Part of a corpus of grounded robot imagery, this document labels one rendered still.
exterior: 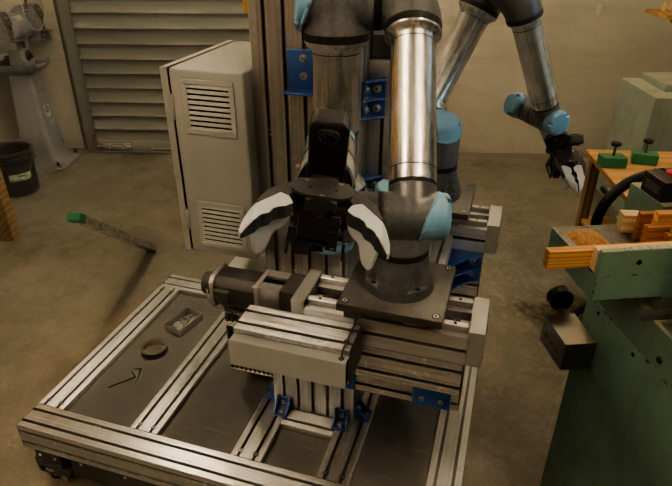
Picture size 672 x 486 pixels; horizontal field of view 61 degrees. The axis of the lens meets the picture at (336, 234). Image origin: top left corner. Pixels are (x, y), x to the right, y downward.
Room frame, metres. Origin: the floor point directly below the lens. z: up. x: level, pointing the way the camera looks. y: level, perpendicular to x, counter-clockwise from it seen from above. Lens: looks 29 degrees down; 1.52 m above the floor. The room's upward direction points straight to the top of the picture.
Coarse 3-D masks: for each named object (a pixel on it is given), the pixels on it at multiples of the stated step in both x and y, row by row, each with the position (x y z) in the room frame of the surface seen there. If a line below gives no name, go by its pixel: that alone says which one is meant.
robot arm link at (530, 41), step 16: (496, 0) 1.59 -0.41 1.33; (512, 0) 1.56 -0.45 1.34; (528, 0) 1.55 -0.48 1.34; (512, 16) 1.57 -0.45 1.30; (528, 16) 1.55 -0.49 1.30; (528, 32) 1.57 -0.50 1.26; (528, 48) 1.58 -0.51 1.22; (544, 48) 1.58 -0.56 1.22; (528, 64) 1.59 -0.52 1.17; (544, 64) 1.58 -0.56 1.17; (528, 80) 1.60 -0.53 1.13; (544, 80) 1.58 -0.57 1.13; (544, 96) 1.59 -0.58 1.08; (528, 112) 1.68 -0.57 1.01; (544, 112) 1.60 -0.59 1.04; (560, 112) 1.59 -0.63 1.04; (544, 128) 1.60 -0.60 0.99; (560, 128) 1.59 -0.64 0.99
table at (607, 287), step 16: (608, 224) 1.18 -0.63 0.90; (560, 240) 1.12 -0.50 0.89; (608, 240) 1.10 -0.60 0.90; (624, 240) 1.10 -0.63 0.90; (576, 272) 1.03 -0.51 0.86; (592, 272) 0.97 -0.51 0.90; (592, 288) 0.96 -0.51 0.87; (608, 288) 0.96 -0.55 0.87; (624, 288) 0.96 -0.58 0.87; (640, 288) 0.97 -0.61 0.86; (656, 288) 0.97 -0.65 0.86
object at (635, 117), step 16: (624, 80) 3.35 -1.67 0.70; (640, 80) 3.33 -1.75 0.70; (656, 80) 3.19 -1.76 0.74; (624, 96) 3.30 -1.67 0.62; (640, 96) 3.12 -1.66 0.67; (656, 96) 2.99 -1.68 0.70; (624, 112) 3.26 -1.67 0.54; (640, 112) 3.07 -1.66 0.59; (656, 112) 2.96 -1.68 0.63; (624, 128) 3.21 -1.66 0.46; (640, 128) 3.03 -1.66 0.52; (656, 128) 2.95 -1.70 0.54; (608, 144) 3.36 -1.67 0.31; (624, 144) 3.16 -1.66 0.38; (640, 144) 2.98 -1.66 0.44; (656, 144) 2.95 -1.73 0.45
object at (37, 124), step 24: (0, 0) 3.60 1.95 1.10; (24, 0) 4.00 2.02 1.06; (0, 24) 3.61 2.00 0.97; (24, 24) 3.83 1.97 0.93; (0, 48) 3.61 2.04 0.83; (24, 48) 3.81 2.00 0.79; (0, 72) 3.71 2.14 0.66; (24, 72) 3.71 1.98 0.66; (24, 96) 3.75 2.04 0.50; (48, 96) 3.90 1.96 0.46; (24, 120) 3.74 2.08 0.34; (48, 120) 3.80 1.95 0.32; (48, 144) 3.73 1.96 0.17; (48, 168) 3.67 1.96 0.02
